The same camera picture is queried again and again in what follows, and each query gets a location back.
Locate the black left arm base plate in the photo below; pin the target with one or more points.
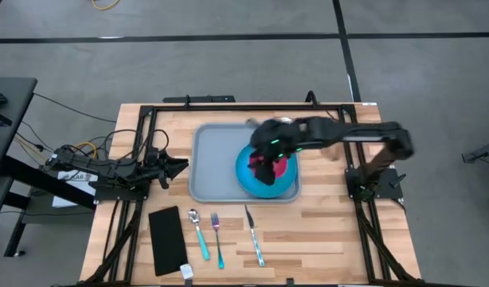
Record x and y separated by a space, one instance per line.
117 195

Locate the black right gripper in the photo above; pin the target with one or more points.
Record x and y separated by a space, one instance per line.
276 135

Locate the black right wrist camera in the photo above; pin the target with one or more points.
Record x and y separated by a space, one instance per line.
303 128

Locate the black desk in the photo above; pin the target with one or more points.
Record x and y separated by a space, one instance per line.
9 119

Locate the blue round plate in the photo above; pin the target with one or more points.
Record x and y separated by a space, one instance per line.
284 187

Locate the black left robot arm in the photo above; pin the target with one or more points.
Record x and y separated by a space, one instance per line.
89 163

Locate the black cloth napkin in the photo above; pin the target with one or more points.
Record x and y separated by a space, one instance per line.
167 241

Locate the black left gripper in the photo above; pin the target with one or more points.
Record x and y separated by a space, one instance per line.
155 165

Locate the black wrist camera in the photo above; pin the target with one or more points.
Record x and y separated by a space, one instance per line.
303 128
163 182

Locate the grey metal stand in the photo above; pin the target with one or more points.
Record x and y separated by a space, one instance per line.
485 153

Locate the grey plastic tray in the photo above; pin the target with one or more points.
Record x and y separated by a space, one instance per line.
212 159

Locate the long black bar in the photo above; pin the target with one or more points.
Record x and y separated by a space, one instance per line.
204 99

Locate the small white box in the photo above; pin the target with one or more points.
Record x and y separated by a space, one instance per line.
186 271

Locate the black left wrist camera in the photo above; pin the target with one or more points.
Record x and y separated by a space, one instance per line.
163 182

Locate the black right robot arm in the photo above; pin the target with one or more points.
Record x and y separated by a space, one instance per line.
368 133

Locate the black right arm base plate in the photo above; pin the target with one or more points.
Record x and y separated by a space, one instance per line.
390 191

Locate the white printed paper sheet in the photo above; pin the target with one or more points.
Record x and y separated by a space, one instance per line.
69 199

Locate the magenta bowl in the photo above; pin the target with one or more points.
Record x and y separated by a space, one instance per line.
282 167

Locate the black metal table frame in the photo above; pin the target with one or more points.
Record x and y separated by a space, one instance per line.
244 107

